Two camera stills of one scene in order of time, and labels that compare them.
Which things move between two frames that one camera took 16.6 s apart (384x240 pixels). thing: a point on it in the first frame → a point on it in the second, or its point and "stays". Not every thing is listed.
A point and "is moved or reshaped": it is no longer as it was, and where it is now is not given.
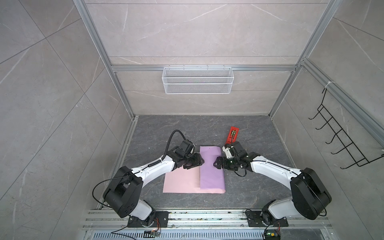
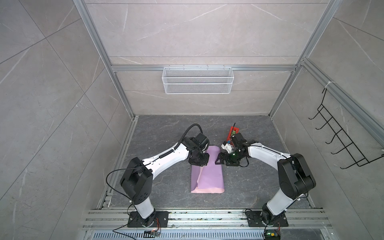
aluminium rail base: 201,225 stays
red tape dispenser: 232,136 stays
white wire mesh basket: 197,80 stays
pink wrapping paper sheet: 203,179 is moved or reshaped
